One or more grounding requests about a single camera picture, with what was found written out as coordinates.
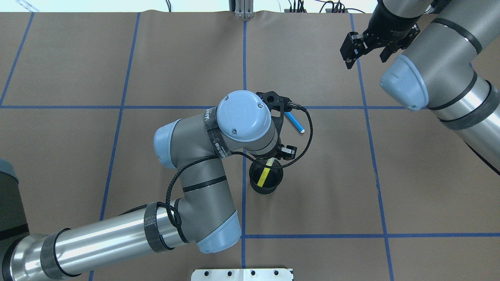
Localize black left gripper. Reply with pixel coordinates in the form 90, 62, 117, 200
273, 143, 298, 160

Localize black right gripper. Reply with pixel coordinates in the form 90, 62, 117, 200
340, 8, 420, 69

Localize yellow highlighter pen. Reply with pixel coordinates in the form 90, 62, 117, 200
257, 158, 275, 187

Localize blue marker pen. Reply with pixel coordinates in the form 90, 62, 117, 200
285, 112, 305, 134

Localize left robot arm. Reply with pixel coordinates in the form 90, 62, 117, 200
1, 90, 307, 281

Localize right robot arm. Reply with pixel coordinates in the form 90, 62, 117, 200
340, 0, 500, 174

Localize black mesh pen cup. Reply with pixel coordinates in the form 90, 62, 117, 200
249, 158, 284, 194

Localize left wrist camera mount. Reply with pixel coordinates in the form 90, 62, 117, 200
256, 91, 292, 135

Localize aluminium frame post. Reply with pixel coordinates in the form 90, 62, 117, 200
230, 0, 255, 20

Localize white pedestal column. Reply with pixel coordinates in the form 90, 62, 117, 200
190, 268, 294, 281

